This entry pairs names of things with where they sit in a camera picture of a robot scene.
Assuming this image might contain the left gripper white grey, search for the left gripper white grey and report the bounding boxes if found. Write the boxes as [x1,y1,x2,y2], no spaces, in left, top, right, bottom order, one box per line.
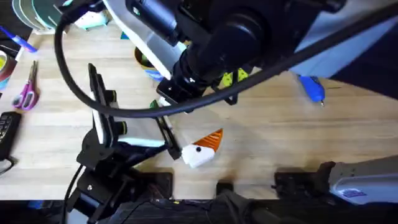
[112,96,224,169]

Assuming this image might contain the green disc with holes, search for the green disc with holes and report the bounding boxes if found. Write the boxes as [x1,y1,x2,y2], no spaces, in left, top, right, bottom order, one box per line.
[221,67,250,88]

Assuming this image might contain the tub with toys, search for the tub with toys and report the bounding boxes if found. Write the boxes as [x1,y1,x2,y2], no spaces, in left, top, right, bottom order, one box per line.
[134,45,166,83]

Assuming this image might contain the pale upright right wrist plate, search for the pale upright right wrist plate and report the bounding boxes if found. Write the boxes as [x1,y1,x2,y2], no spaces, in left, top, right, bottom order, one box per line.
[104,0,189,81]

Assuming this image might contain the black upright left wrist plate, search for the black upright left wrist plate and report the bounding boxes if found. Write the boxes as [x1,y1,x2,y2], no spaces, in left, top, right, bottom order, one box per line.
[88,63,116,147]

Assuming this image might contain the white and teal box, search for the white and teal box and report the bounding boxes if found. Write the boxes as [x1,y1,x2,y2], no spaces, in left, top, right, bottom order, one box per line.
[73,10,110,31]

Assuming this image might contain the purple scissors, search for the purple scissors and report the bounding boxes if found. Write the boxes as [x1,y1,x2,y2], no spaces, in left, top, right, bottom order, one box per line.
[11,60,40,111]

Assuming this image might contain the black flat device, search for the black flat device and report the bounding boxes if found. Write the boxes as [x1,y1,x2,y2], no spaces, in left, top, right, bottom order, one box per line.
[0,111,22,161]

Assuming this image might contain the blue pen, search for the blue pen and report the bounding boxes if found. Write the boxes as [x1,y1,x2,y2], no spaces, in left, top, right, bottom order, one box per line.
[0,26,39,54]

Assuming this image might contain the tape roll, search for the tape roll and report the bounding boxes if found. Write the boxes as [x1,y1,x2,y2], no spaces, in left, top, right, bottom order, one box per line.
[0,49,18,91]

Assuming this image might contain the stack of round discs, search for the stack of round discs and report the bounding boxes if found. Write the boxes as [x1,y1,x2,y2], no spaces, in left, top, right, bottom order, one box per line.
[11,0,65,32]

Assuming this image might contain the thick black cable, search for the thick black cable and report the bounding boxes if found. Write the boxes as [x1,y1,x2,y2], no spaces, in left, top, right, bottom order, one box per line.
[53,1,398,119]

